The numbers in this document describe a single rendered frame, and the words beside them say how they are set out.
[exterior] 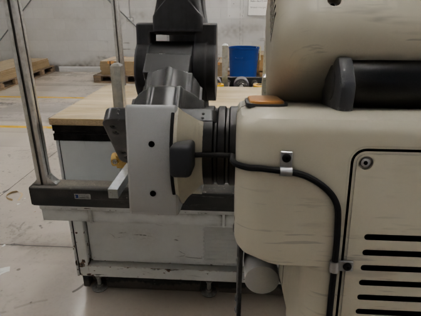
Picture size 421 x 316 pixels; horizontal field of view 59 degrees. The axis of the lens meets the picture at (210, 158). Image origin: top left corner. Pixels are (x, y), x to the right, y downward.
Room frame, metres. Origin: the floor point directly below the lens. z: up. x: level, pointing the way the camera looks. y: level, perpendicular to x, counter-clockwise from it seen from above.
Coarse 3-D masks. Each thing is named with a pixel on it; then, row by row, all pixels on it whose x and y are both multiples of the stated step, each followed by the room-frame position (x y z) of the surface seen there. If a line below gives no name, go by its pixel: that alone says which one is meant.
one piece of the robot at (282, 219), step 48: (240, 144) 0.28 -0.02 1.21; (288, 144) 0.27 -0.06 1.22; (336, 144) 0.27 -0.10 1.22; (384, 144) 0.26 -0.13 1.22; (240, 192) 0.27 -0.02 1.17; (288, 192) 0.26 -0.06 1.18; (336, 192) 0.26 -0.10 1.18; (384, 192) 0.26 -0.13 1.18; (240, 240) 0.27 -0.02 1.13; (288, 240) 0.26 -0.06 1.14; (336, 240) 0.25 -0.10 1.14; (384, 240) 0.25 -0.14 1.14; (288, 288) 0.31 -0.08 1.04; (336, 288) 0.25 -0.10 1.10; (384, 288) 0.25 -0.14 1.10
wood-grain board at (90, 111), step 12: (96, 96) 1.89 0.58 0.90; (108, 96) 1.89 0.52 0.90; (132, 96) 1.89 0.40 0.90; (228, 96) 1.89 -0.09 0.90; (240, 96) 1.89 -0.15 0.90; (72, 108) 1.63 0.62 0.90; (84, 108) 1.63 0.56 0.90; (96, 108) 1.63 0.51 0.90; (60, 120) 1.47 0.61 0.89; (72, 120) 1.46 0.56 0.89; (84, 120) 1.46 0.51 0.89; (96, 120) 1.46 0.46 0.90
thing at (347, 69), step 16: (336, 64) 0.30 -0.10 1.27; (352, 64) 0.30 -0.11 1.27; (368, 64) 0.30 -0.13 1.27; (384, 64) 0.30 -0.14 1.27; (400, 64) 0.30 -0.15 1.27; (416, 64) 0.30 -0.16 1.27; (336, 80) 0.30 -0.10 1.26; (352, 80) 0.29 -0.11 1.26; (368, 80) 0.30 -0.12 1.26; (384, 80) 0.29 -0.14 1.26; (400, 80) 0.29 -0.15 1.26; (416, 80) 0.29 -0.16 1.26; (336, 96) 0.29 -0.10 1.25; (352, 96) 0.28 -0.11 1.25; (368, 96) 0.30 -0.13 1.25; (384, 96) 0.29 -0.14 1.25; (400, 96) 0.29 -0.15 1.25; (416, 96) 0.29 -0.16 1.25
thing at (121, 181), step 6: (126, 168) 1.15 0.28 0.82; (120, 174) 1.10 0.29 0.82; (126, 174) 1.10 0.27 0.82; (114, 180) 1.05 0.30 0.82; (120, 180) 1.05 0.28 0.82; (126, 180) 1.08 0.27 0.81; (114, 186) 1.01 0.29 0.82; (120, 186) 1.02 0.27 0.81; (108, 192) 0.99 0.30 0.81; (114, 192) 0.99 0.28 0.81; (120, 192) 1.01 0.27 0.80
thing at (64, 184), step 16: (32, 192) 1.25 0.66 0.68; (48, 192) 1.24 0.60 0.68; (64, 192) 1.24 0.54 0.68; (80, 192) 1.23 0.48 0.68; (96, 192) 1.23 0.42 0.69; (128, 192) 1.22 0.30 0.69; (208, 192) 1.21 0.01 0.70; (224, 192) 1.20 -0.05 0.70; (192, 208) 1.21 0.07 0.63; (208, 208) 1.20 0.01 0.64; (224, 208) 1.20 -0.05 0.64
